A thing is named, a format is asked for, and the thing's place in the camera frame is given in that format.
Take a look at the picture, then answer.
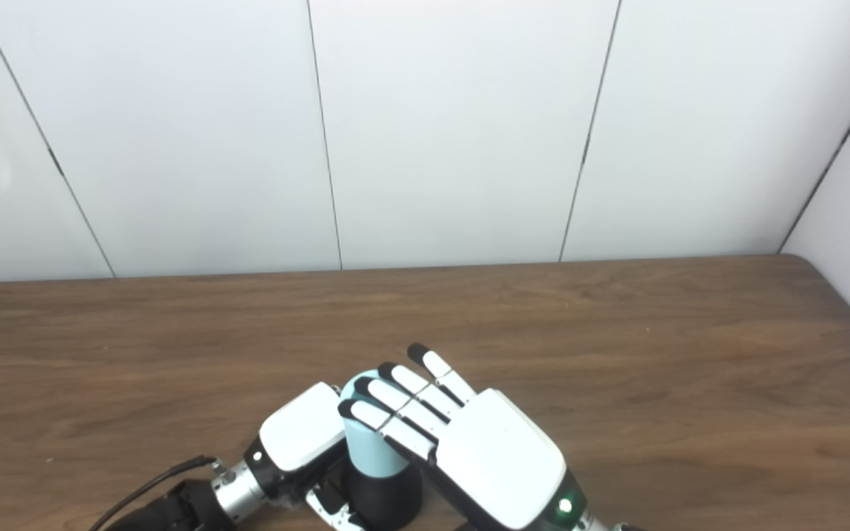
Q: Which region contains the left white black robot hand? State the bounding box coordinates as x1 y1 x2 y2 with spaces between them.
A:
244 381 367 531

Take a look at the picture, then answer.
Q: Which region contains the black flared nozzle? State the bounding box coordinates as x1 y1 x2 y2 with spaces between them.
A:
344 456 424 530

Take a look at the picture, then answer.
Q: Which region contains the light blue cylinder cup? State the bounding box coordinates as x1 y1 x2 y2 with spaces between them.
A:
339 370 411 473

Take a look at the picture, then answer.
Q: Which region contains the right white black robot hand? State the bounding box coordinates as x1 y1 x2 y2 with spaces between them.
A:
338 343 588 531

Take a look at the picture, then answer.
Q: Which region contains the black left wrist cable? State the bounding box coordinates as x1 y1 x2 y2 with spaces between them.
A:
86 455 218 531

